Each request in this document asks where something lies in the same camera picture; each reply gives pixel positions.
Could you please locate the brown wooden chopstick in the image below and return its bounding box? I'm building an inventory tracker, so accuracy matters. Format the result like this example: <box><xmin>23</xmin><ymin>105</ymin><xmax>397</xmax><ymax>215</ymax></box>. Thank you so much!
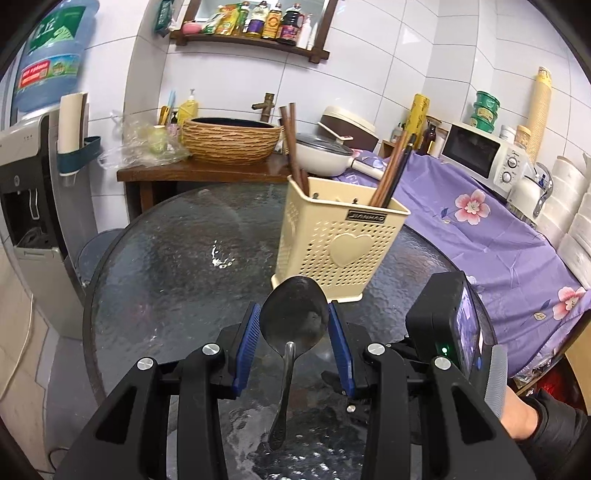
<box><xmin>374</xmin><ymin>130</ymin><xmax>413</xmax><ymax>208</ymax></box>
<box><xmin>279</xmin><ymin>106</ymin><xmax>303</xmax><ymax>185</ymax></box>
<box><xmin>288</xmin><ymin>102</ymin><xmax>309</xmax><ymax>192</ymax></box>
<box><xmin>368</xmin><ymin>134</ymin><xmax>407</xmax><ymax>208</ymax></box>

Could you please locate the blue water bottle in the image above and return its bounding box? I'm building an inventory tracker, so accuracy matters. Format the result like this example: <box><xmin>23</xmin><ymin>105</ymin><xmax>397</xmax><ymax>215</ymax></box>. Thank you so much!
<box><xmin>11</xmin><ymin>0</ymin><xmax>100</xmax><ymax>114</ymax></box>

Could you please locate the cream perforated utensil holder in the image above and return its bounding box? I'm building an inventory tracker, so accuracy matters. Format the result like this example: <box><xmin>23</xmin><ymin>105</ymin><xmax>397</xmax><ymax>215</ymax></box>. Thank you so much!
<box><xmin>270</xmin><ymin>174</ymin><xmax>411</xmax><ymax>303</ymax></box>

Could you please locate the cream and brown rice cooker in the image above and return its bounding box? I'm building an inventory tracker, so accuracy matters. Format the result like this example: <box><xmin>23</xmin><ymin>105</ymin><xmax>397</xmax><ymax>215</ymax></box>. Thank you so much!
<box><xmin>318</xmin><ymin>105</ymin><xmax>379</xmax><ymax>151</ymax></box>

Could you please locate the wooden wall shelf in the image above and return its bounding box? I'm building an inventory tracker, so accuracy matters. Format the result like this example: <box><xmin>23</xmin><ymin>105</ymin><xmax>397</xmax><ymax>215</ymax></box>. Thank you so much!
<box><xmin>170</xmin><ymin>0</ymin><xmax>331</xmax><ymax>63</ymax></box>

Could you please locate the black chopstick with gold band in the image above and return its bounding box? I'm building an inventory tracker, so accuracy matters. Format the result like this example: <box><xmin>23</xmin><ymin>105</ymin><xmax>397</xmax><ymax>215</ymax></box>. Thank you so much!
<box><xmin>381</xmin><ymin>134</ymin><xmax>417</xmax><ymax>209</ymax></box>

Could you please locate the white squeeze bottle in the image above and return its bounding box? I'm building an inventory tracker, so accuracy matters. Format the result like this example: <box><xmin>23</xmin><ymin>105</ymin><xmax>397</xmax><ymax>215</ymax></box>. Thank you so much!
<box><xmin>298</xmin><ymin>14</ymin><xmax>316</xmax><ymax>51</ymax></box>

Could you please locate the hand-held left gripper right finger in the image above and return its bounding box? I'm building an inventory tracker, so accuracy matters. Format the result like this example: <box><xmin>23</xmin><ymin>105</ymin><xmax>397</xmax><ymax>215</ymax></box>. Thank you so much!
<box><xmin>327</xmin><ymin>301</ymin><xmax>539</xmax><ymax>480</ymax></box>

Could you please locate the woven wicker basin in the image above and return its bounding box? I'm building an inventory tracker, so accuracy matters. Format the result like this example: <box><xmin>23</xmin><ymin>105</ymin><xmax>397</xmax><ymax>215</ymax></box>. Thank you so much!
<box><xmin>179</xmin><ymin>116</ymin><xmax>283</xmax><ymax>166</ymax></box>

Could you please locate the orange label sauce bottle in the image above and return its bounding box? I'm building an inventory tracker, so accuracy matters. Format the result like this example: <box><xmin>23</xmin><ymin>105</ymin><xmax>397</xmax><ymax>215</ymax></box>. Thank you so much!
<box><xmin>262</xmin><ymin>2</ymin><xmax>283</xmax><ymax>40</ymax></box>

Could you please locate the yellow seasoning packet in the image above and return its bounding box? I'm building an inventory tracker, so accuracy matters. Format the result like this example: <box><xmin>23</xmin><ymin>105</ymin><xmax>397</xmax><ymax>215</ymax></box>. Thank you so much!
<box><xmin>203</xmin><ymin>4</ymin><xmax>242</xmax><ymax>36</ymax></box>

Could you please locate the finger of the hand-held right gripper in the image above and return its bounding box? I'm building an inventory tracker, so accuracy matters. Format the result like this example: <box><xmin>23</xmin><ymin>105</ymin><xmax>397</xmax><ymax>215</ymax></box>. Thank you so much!
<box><xmin>321</xmin><ymin>369</ymin><xmax>352</xmax><ymax>397</ymax></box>
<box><xmin>346</xmin><ymin>401</ymin><xmax>371</xmax><ymax>426</ymax></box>

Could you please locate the tall tan paper cup stack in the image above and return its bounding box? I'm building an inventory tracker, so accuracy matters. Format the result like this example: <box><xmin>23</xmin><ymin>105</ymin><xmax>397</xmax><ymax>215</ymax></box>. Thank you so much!
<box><xmin>526</xmin><ymin>67</ymin><xmax>553</xmax><ymax>163</ymax></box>

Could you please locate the white paper cup stack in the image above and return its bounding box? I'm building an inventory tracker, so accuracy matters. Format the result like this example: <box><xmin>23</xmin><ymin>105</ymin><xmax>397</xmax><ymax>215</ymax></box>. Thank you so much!
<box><xmin>58</xmin><ymin>91</ymin><xmax>89</xmax><ymax>153</ymax></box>

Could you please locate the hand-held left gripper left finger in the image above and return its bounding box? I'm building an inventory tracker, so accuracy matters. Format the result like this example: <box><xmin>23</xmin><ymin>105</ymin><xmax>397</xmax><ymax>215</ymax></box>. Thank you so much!
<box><xmin>55</xmin><ymin>302</ymin><xmax>264</xmax><ymax>480</ymax></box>

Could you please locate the water dispenser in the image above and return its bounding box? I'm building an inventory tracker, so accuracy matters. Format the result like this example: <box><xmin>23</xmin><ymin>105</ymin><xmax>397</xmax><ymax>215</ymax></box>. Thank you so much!
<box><xmin>0</xmin><ymin>113</ymin><xmax>100</xmax><ymax>337</ymax></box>

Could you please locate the purple floral cloth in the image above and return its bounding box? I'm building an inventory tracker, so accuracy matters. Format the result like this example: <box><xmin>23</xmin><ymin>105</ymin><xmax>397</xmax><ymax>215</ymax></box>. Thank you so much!
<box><xmin>339</xmin><ymin>148</ymin><xmax>591</xmax><ymax>379</ymax></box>

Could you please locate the black spoon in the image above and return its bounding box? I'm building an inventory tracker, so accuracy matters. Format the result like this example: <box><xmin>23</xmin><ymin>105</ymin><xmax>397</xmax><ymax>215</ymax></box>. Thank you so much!
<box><xmin>259</xmin><ymin>275</ymin><xmax>331</xmax><ymax>452</ymax></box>

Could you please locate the yellow dish soap bottle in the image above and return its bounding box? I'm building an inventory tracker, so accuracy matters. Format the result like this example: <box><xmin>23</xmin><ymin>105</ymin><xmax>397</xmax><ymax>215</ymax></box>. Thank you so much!
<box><xmin>177</xmin><ymin>89</ymin><xmax>199</xmax><ymax>127</ymax></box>

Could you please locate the grey plastic stool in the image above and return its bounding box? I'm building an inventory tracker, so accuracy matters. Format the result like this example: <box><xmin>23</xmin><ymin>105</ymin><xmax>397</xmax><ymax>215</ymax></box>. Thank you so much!
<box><xmin>76</xmin><ymin>228</ymin><xmax>126</xmax><ymax>288</ymax></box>

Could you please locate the stack of white disposable bowls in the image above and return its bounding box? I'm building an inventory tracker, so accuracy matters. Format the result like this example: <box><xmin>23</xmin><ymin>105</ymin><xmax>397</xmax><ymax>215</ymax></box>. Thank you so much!
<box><xmin>538</xmin><ymin>154</ymin><xmax>591</xmax><ymax>280</ymax></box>

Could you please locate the teal cup holder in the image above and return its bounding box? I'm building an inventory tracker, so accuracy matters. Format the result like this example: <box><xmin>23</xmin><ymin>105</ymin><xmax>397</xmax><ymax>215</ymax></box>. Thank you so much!
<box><xmin>57</xmin><ymin>135</ymin><xmax>102</xmax><ymax>177</ymax></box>

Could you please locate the dark wooden stand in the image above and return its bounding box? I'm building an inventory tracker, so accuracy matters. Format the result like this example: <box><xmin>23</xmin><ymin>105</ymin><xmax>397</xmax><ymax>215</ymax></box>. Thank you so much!
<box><xmin>116</xmin><ymin>154</ymin><xmax>296</xmax><ymax>222</ymax></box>

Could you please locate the person's right forearm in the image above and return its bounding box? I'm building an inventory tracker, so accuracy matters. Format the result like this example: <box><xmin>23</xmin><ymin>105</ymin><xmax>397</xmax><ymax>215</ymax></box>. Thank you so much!
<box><xmin>501</xmin><ymin>385</ymin><xmax>591</xmax><ymax>480</ymax></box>

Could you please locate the yellow roll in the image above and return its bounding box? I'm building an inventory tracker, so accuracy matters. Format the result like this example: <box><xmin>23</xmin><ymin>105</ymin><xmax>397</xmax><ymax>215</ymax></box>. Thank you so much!
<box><xmin>405</xmin><ymin>93</ymin><xmax>428</xmax><ymax>153</ymax></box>

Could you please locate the white frying pan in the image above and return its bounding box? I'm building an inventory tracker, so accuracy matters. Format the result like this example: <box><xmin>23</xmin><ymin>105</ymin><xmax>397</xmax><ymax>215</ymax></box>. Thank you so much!
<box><xmin>293</xmin><ymin>132</ymin><xmax>386</xmax><ymax>181</ymax></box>

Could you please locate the clear plastic bag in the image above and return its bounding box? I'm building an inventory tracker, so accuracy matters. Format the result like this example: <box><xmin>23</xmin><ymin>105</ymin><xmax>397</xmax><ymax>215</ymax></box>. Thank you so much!
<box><xmin>99</xmin><ymin>111</ymin><xmax>192</xmax><ymax>169</ymax></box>

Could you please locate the white microwave oven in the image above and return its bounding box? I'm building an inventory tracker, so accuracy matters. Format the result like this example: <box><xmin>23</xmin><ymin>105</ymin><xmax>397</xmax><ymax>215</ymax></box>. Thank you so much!
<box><xmin>438</xmin><ymin>121</ymin><xmax>529</xmax><ymax>192</ymax></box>

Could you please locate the dark soy sauce bottle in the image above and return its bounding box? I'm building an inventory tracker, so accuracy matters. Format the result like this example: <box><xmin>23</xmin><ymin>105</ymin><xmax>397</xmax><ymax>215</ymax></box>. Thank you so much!
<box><xmin>278</xmin><ymin>4</ymin><xmax>306</xmax><ymax>46</ymax></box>

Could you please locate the brass faucet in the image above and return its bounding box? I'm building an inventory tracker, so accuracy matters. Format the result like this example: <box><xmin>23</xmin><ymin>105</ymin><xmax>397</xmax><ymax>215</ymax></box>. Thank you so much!
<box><xmin>252</xmin><ymin>92</ymin><xmax>276</xmax><ymax>123</ymax></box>

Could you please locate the green packet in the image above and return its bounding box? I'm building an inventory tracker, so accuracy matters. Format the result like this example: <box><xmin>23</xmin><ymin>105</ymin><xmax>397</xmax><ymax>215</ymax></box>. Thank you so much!
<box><xmin>154</xmin><ymin>0</ymin><xmax>183</xmax><ymax>35</ymax></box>

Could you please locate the brown glass bottle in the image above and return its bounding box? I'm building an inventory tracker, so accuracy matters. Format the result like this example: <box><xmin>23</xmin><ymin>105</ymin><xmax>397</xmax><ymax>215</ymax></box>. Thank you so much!
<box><xmin>419</xmin><ymin>119</ymin><xmax>437</xmax><ymax>155</ymax></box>

